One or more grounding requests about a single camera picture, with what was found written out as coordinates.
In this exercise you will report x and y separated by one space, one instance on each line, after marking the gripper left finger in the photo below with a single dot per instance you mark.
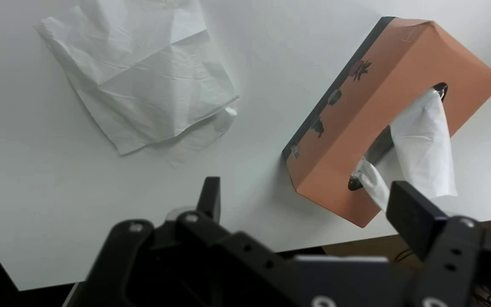
194 247

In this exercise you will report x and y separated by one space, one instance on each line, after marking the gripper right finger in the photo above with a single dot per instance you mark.
437 238

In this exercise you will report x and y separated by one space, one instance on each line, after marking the white tissue in box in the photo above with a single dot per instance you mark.
420 145

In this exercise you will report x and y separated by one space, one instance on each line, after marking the orange tissue box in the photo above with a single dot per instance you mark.
382 128

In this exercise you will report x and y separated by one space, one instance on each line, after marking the crumpled white tissue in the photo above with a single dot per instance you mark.
143 72

